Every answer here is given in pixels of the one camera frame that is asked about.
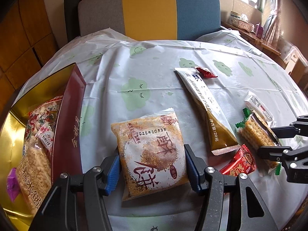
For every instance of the small white packet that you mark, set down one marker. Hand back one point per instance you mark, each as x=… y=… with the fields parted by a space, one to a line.
x=257 y=105

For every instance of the white dotted bag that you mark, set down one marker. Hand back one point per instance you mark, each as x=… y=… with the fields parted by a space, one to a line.
x=288 y=50

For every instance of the purple box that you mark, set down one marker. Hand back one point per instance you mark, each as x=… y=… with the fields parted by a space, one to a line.
x=259 y=31

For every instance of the red packet with yellow print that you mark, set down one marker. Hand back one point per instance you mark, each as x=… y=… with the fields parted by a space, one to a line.
x=240 y=161

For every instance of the white and green box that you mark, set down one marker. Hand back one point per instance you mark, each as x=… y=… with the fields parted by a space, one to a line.
x=233 y=15

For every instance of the wooden wardrobe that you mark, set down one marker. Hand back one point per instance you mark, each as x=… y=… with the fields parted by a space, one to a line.
x=24 y=41

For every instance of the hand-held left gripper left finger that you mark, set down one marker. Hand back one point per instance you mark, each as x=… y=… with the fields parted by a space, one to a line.
x=113 y=175

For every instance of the orange crumb cake packet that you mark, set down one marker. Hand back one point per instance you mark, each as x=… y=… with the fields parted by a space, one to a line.
x=149 y=154

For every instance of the small dark red candy packet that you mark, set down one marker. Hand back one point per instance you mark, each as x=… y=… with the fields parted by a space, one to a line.
x=205 y=73

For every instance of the gold tin box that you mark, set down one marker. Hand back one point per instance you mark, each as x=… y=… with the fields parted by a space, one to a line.
x=69 y=125

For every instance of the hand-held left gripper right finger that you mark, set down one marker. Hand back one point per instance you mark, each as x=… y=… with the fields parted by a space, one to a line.
x=191 y=170

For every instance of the patterned tissue box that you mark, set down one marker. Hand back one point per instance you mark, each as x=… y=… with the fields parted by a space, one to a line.
x=244 y=25

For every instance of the large rice cracker bag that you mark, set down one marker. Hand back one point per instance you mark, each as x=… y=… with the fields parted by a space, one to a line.
x=33 y=173

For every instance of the wooden side desk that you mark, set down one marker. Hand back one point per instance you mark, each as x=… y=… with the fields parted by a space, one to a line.
x=252 y=37

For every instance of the grey yellow blue chair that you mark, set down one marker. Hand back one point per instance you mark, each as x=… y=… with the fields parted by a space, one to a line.
x=149 y=9

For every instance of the small purple packet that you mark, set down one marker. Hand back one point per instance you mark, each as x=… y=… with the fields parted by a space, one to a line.
x=13 y=185

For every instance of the long brown stick sachet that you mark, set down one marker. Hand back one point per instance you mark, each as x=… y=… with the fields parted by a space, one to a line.
x=207 y=101

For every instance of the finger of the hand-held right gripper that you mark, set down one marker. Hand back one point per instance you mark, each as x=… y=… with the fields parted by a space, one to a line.
x=272 y=152
x=293 y=128

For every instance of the clear bag with colourful print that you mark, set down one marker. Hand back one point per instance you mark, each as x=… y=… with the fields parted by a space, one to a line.
x=43 y=122

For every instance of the square cracker packet green ends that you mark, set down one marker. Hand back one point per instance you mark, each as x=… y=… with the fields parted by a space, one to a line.
x=255 y=134

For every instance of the patterned side curtain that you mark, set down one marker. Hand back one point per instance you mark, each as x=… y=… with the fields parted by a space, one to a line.
x=279 y=21

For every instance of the light wooden cabinet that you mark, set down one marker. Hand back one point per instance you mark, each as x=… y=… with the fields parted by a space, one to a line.
x=298 y=69

